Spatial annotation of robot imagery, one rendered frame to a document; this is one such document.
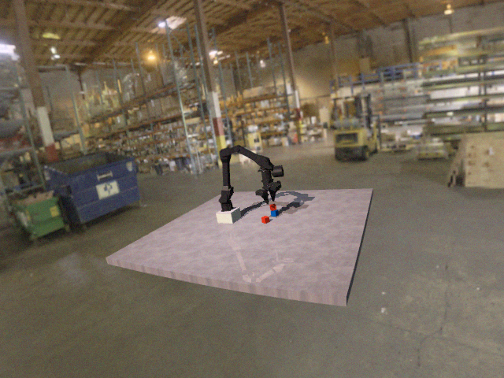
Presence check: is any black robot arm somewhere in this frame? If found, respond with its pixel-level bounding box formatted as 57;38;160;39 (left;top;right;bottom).
218;145;284;212

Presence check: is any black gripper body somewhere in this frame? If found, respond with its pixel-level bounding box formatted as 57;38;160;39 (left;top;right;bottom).
255;178;273;196

